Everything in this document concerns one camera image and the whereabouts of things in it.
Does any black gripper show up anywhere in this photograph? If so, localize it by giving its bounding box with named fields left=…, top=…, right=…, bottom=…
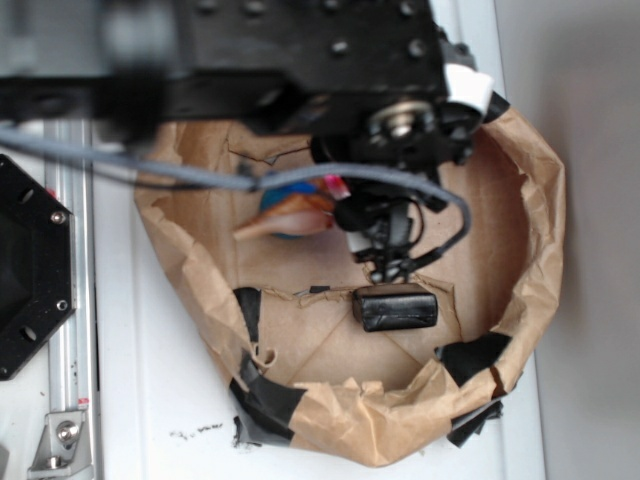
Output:
left=309, top=29, right=511, bottom=284

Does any orange spiral seashell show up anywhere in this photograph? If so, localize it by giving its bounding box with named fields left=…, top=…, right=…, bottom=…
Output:
left=233, top=193, right=335, bottom=241

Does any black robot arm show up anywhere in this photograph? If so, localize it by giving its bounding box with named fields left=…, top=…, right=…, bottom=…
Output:
left=1, top=1, right=500, bottom=283

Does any blue dimpled ball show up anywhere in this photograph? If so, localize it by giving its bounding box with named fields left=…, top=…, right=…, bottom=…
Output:
left=259, top=182, right=316, bottom=213

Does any black square box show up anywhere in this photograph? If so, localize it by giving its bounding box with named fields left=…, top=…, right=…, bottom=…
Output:
left=352, top=283, right=438, bottom=332

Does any brown paper bin liner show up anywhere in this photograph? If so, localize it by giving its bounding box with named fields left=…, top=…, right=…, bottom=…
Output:
left=135, top=108, right=566, bottom=467

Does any white tray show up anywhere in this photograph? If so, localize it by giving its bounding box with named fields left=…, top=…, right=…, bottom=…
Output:
left=88, top=0, right=549, bottom=480

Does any grey cable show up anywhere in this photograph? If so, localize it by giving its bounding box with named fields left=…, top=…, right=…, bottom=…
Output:
left=0, top=124, right=474, bottom=274

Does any aluminium extrusion rail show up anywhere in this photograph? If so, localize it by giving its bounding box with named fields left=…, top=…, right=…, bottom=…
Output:
left=40, top=119, right=104, bottom=480

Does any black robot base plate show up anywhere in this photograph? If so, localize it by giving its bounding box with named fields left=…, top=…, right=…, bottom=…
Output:
left=1, top=155, right=74, bottom=381

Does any metal corner bracket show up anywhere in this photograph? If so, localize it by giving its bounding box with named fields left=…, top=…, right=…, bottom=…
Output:
left=27, top=410, right=95, bottom=479

